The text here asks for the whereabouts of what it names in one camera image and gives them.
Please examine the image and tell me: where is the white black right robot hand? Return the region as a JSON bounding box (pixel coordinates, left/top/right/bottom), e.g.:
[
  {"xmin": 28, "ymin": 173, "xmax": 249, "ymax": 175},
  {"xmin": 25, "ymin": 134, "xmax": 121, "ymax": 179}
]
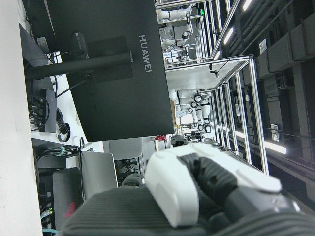
[{"xmin": 60, "ymin": 142, "xmax": 315, "ymax": 236}]

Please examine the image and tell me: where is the silver laptop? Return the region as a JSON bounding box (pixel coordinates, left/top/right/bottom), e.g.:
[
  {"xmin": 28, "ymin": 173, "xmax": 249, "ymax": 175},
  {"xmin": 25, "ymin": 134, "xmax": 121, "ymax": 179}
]
[{"xmin": 80, "ymin": 150, "xmax": 119, "ymax": 201}]

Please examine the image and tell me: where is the white humanoid robot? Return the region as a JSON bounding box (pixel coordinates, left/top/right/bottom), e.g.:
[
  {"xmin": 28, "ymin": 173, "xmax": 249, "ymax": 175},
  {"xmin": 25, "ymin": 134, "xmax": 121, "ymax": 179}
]
[
  {"xmin": 157, "ymin": 3, "xmax": 194, "ymax": 47},
  {"xmin": 169, "ymin": 88, "xmax": 213, "ymax": 135}
]

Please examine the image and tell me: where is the black Huawei monitor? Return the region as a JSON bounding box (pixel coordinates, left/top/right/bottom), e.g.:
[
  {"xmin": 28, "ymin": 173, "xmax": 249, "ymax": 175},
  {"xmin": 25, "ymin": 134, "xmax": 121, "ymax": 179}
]
[{"xmin": 45, "ymin": 0, "xmax": 175, "ymax": 143}]

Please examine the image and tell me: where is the black computer case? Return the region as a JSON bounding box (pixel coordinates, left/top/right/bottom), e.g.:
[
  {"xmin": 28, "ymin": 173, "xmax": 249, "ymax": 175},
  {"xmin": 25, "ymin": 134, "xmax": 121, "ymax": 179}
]
[{"xmin": 36, "ymin": 167, "xmax": 84, "ymax": 232}]

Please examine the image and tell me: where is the dark grey monitor stand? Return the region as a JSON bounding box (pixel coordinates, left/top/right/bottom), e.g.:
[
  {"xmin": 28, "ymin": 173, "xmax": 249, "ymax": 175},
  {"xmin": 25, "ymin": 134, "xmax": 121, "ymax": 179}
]
[{"xmin": 19, "ymin": 23, "xmax": 135, "ymax": 81}]

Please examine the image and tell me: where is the black box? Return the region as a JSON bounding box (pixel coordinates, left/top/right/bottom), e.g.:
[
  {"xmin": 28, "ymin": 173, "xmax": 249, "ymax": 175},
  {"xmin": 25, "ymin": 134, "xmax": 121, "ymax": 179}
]
[{"xmin": 26, "ymin": 0, "xmax": 58, "ymax": 51}]

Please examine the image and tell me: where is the aluminium cell frame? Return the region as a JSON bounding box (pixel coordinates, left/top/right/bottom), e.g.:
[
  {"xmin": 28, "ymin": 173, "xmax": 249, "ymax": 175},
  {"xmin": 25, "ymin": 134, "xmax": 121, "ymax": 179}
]
[{"xmin": 211, "ymin": 55, "xmax": 270, "ymax": 176}]

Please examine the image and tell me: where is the black cable bundle green tie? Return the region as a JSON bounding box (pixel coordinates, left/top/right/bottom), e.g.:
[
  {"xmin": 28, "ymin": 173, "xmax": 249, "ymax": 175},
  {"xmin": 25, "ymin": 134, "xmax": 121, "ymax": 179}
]
[{"xmin": 36, "ymin": 145, "xmax": 81, "ymax": 158}]

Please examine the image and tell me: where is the black coiled cable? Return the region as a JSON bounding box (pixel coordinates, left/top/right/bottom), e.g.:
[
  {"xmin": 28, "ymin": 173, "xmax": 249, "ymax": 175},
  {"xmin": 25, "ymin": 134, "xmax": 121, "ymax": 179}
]
[{"xmin": 56, "ymin": 107, "xmax": 71, "ymax": 142}]

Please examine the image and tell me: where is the teal network cable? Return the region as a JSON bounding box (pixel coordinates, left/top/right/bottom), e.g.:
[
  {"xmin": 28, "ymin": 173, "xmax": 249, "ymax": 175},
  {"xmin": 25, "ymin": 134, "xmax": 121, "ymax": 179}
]
[{"xmin": 41, "ymin": 227, "xmax": 61, "ymax": 236}]

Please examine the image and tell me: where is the black cable hub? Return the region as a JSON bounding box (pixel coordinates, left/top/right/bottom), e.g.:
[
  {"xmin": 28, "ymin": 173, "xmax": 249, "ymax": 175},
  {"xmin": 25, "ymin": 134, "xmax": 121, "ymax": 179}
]
[{"xmin": 27, "ymin": 88, "xmax": 58, "ymax": 133}]

